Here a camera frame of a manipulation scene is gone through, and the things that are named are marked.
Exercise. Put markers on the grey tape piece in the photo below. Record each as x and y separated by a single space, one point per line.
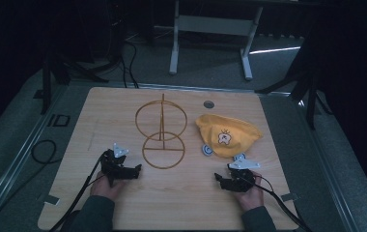
289 197
52 199

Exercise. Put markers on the person's left hand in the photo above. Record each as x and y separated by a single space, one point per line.
105 190

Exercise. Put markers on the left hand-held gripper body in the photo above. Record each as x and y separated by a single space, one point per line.
115 167

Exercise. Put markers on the black tripod stand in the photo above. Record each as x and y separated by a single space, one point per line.
310 96
46 83

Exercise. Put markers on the yellow hat with cartoon print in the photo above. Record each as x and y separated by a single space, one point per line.
226 133

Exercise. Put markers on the white metal desk frame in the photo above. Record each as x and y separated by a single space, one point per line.
215 25

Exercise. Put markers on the grey round table grommet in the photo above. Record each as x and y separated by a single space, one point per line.
208 104

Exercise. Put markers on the round white blue button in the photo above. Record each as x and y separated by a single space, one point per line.
207 150
239 157

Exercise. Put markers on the person's right hand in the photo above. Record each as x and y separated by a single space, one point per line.
251 198

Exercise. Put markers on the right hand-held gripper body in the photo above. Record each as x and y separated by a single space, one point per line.
242 175

